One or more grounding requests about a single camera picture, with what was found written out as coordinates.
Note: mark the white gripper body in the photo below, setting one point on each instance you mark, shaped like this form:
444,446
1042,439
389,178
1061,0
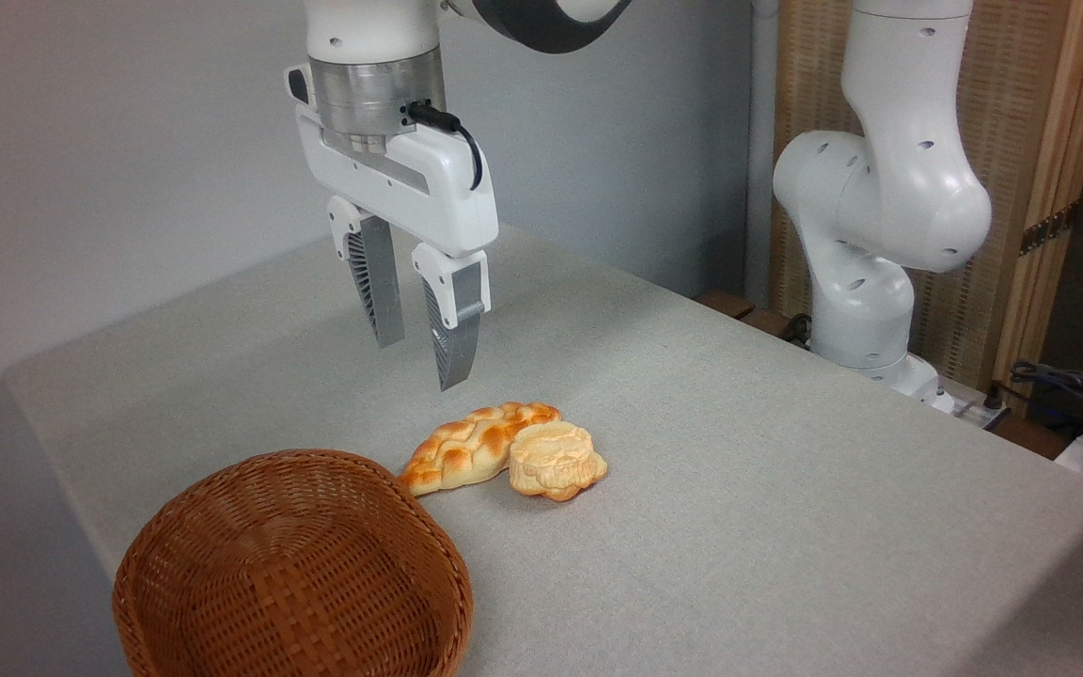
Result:
429,197

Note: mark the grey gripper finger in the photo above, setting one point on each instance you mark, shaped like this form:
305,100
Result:
380,282
455,329

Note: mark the round pale bread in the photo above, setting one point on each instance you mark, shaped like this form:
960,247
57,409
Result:
556,461

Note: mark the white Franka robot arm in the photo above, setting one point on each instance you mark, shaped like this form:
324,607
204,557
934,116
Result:
889,188

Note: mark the long braided bread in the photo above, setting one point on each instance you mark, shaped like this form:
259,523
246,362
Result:
462,447

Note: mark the brown woven wicker basket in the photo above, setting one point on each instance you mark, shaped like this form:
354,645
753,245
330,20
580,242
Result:
297,574

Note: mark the grey tablecloth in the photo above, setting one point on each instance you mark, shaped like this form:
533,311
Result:
739,517

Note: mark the bamboo folding screen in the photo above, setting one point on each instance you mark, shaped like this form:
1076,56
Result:
1021,94

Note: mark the metal screen hinge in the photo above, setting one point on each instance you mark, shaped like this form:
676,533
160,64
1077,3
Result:
1049,228

